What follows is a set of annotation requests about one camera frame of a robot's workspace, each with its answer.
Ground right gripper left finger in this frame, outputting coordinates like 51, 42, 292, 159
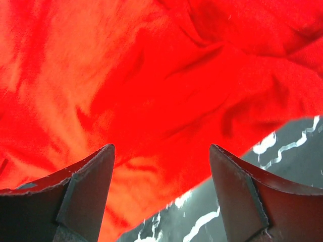
1, 144, 115, 241

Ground red t shirt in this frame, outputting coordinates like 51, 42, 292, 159
1, 1, 322, 241

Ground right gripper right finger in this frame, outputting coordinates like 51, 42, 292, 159
209, 145, 322, 241

